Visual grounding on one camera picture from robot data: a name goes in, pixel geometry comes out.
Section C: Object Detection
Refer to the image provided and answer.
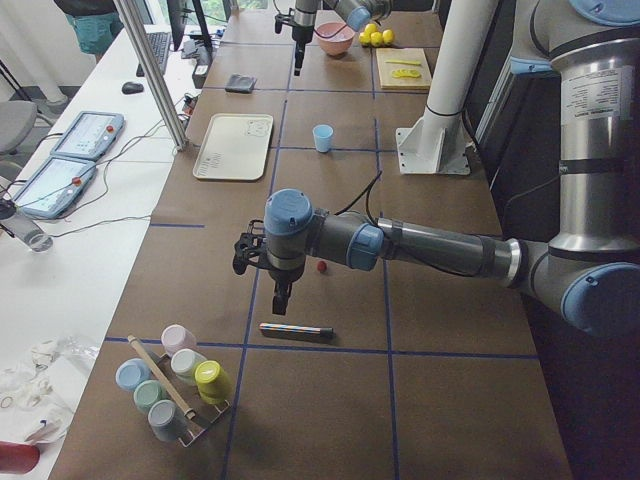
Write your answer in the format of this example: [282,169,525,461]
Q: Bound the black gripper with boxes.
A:
[232,219,305,315]
[274,7,315,76]

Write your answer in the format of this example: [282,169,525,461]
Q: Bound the steel muddler with black tip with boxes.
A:
[259,322,334,339]

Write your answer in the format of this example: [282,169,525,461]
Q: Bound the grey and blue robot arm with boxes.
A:
[274,0,393,48]

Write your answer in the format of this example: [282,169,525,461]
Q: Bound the pink bowl of ice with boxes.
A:
[315,21,355,56]

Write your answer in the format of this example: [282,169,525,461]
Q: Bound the light blue plastic cup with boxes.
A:
[312,124,334,153]

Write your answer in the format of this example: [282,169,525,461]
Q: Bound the yellow-green upturned plastic cup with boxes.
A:
[194,360,232,405]

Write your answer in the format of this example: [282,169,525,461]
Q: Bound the pink upturned cup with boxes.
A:
[160,324,197,357]

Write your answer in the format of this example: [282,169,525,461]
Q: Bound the pale white upturned cup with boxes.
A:
[171,348,207,386]

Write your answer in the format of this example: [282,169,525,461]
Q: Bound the green upturned cup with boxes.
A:
[133,380,167,414]

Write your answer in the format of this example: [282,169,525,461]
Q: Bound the grey upturned cup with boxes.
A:
[147,399,188,442]

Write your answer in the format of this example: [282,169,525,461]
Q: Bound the blue upturned cup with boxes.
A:
[115,358,151,392]

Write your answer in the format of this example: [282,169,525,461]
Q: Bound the whole lemon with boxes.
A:
[359,32,371,46]
[363,22,378,35]
[370,31,384,48]
[382,29,395,45]

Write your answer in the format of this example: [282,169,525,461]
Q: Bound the grey and purple folded cloth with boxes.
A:
[224,74,257,94]

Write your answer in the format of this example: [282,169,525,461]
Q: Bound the wooden cutting board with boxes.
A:
[376,48,432,91]

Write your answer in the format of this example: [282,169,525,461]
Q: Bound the lemon slice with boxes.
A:
[391,68,422,79]

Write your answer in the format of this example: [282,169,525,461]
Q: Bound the yellow knife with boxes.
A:
[385,59,422,66]

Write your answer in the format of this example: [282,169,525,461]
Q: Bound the white bear print tray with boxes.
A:
[192,113,274,181]

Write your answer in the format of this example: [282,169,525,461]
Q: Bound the black monitor stand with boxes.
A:
[166,0,214,54]

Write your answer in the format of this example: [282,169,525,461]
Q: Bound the black keyboard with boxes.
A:
[146,32,172,75]

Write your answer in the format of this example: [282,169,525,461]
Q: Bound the white support column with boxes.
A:
[396,0,498,175]

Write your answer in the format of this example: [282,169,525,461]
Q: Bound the black computer mouse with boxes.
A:
[121,81,144,95]

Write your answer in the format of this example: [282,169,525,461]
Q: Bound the person in teal shorts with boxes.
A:
[54,0,124,61]

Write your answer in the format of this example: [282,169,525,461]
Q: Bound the blue teach pendant upper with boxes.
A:
[51,111,125,161]

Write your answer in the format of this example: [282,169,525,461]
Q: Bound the blue teach pendant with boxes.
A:
[13,156,96,220]
[51,111,125,161]

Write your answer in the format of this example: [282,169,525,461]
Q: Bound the blue teach pendant lower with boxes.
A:
[13,156,96,220]

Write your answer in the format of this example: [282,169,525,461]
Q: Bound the clear water bottle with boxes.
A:
[0,199,53,252]

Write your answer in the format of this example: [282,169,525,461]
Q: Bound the crumpled white plastic bags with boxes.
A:
[1,336,100,445]

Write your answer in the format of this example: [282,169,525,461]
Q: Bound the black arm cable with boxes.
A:
[333,170,384,224]

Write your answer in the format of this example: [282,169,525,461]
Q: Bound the white wire cup rack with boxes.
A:
[159,354,231,447]

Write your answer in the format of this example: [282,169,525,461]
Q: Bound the aluminium frame post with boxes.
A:
[114,0,188,151]

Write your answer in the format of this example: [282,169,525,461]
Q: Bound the wooden rack handle rod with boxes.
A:
[127,335,196,421]

